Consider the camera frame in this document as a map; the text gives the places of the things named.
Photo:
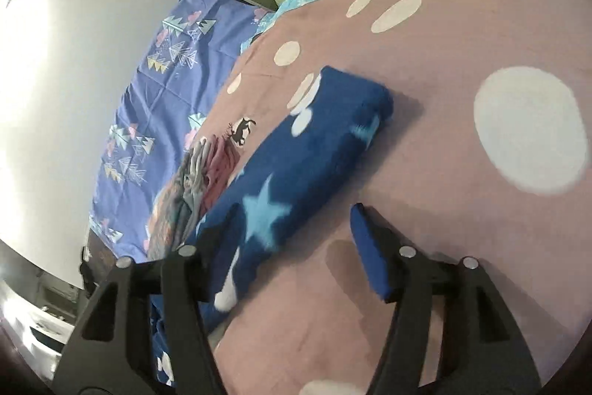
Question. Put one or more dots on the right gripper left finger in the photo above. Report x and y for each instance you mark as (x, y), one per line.
(110, 349)

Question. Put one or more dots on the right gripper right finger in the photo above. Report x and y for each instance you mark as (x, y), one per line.
(483, 350)

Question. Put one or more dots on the navy fleece star pajama top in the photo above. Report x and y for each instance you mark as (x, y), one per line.
(288, 178)

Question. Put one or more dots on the black garment on headboard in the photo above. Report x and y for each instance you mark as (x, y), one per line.
(91, 269)

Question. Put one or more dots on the floral folded garment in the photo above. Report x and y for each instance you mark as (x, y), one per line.
(161, 223)

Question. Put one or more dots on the grey folded garment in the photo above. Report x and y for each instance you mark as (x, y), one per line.
(192, 183)

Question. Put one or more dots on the blue tree print pillow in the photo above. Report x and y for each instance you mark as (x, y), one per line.
(171, 93)

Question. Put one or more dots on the pink polka dot bedspread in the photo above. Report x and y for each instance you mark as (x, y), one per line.
(488, 154)

